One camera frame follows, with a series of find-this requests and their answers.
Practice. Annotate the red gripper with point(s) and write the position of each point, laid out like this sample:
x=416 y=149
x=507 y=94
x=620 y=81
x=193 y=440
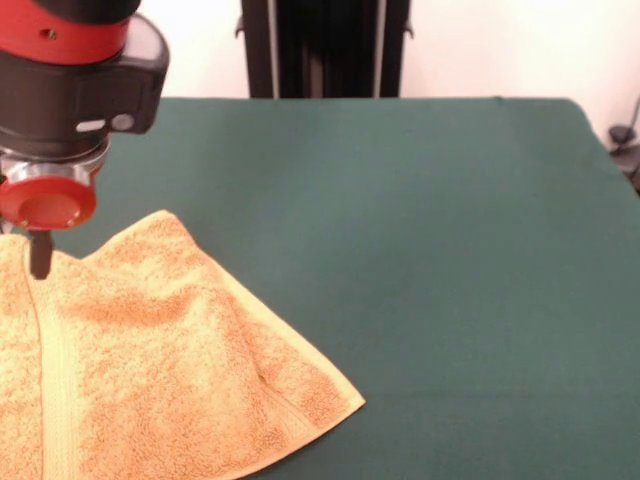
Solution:
x=47 y=205

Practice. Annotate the orange terry towel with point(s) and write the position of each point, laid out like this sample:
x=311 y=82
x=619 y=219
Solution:
x=150 y=360

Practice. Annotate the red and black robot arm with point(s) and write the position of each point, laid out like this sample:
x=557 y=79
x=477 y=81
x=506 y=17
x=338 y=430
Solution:
x=60 y=90

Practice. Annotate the dark green table cloth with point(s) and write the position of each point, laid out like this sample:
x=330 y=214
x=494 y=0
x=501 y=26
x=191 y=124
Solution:
x=425 y=250

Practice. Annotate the black round base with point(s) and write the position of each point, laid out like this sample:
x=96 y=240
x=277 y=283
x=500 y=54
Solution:
x=622 y=137

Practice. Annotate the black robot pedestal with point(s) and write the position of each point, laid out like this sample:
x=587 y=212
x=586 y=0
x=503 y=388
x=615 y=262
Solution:
x=325 y=50

